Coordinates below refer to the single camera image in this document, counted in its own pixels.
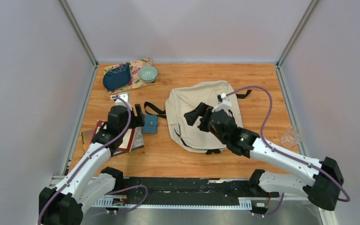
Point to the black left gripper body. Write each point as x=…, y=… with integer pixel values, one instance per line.
x=136, y=121

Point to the cream canvas backpack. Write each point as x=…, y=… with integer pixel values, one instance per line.
x=186, y=124

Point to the clear glass cup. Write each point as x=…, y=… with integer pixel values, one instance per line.
x=292, y=136

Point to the light green ceramic bowl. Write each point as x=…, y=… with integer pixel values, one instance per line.
x=148, y=73

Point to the dark blue leaf-shaped dish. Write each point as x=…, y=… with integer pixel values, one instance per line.
x=117, y=77

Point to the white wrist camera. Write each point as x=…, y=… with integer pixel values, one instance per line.
x=224, y=103
x=122, y=99

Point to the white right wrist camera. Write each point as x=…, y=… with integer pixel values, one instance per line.
x=224, y=103

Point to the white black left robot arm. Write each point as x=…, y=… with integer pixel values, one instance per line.
x=70, y=199

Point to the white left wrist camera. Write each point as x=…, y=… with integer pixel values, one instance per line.
x=122, y=99

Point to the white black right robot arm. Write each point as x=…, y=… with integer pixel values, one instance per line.
x=320, y=181

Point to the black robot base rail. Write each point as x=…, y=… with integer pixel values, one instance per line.
x=186, y=191

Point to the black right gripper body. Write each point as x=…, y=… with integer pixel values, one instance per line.
x=205, y=125

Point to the small blue wallet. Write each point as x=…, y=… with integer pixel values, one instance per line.
x=151, y=124

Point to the red white cover book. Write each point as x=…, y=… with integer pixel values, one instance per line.
x=103, y=136

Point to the floral pattern tray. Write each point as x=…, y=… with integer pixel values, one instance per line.
x=136, y=81

